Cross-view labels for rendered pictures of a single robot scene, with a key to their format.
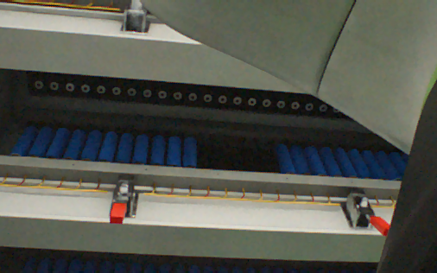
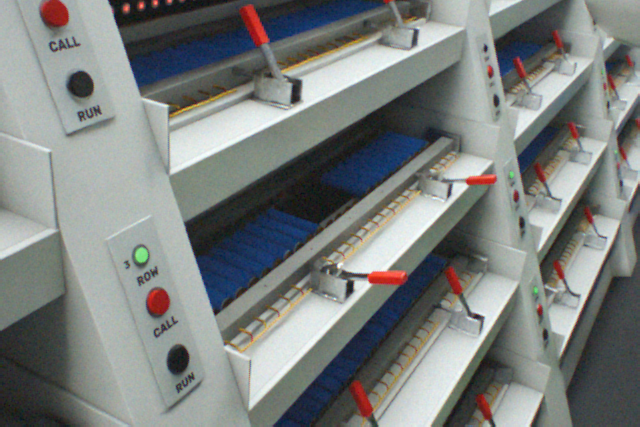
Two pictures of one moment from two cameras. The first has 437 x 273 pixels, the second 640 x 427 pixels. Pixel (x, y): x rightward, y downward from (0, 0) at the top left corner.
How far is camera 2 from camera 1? 0.58 m
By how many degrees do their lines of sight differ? 47
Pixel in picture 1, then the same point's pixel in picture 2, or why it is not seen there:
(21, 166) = (236, 320)
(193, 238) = not seen: hidden behind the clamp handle
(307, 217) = (417, 212)
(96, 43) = (281, 130)
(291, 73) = not seen: outside the picture
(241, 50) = not seen: outside the picture
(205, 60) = (341, 106)
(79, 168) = (276, 284)
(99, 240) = (342, 336)
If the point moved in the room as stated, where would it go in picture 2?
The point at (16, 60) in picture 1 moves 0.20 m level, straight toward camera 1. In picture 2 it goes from (224, 188) to (481, 134)
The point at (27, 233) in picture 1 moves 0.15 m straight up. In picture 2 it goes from (300, 377) to (251, 216)
